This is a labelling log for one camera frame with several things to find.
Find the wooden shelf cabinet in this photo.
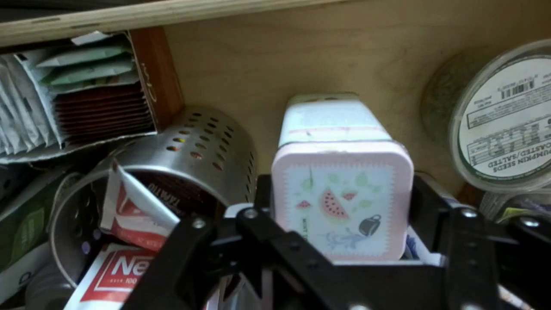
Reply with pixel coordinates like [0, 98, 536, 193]
[0, 0, 551, 203]

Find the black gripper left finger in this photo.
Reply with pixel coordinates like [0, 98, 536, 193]
[252, 172, 276, 220]

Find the perforated metal cup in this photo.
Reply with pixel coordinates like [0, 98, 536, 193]
[47, 105, 261, 289]

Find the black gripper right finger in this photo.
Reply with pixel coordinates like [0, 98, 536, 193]
[409, 170, 462, 262]

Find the green carton box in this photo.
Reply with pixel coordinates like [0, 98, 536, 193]
[0, 170, 73, 303]

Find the round container with label lid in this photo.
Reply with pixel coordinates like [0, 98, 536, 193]
[448, 38, 551, 195]

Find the tea bag box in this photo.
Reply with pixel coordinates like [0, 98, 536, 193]
[0, 26, 188, 167]

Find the small white watermelon print container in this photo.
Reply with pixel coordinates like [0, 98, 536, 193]
[269, 93, 417, 265]

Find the red white sachet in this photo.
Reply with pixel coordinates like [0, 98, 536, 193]
[63, 241, 159, 310]
[99, 162, 183, 255]

